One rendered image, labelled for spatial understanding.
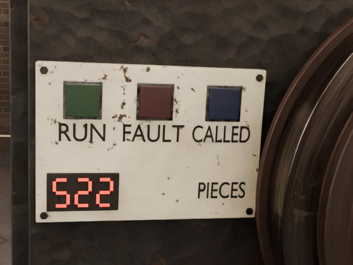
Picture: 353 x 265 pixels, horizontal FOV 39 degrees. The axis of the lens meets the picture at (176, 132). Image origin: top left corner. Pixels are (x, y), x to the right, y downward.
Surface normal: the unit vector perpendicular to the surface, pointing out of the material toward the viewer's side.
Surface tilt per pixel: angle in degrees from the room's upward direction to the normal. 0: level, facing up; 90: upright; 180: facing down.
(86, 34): 90
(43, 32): 90
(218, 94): 90
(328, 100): 90
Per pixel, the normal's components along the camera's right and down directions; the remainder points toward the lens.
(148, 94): 0.19, 0.18
